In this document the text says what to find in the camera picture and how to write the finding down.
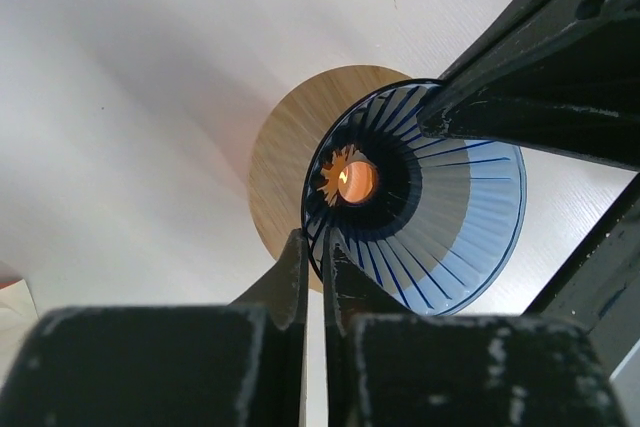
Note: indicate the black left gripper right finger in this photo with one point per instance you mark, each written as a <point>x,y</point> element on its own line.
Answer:
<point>388,366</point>

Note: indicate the orange glass flask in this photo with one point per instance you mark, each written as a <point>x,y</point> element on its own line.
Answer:
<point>348,176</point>

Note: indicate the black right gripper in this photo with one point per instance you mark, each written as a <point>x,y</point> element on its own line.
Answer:
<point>597,288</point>

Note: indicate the blue glass dripper cone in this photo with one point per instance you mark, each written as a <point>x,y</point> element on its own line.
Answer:
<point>446,214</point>

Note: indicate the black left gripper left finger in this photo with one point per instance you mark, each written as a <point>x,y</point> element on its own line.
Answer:
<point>240,364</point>

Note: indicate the orange coffee filter box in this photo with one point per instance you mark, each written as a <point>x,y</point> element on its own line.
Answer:
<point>18,310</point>

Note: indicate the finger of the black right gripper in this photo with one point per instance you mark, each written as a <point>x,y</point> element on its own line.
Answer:
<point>560,76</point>

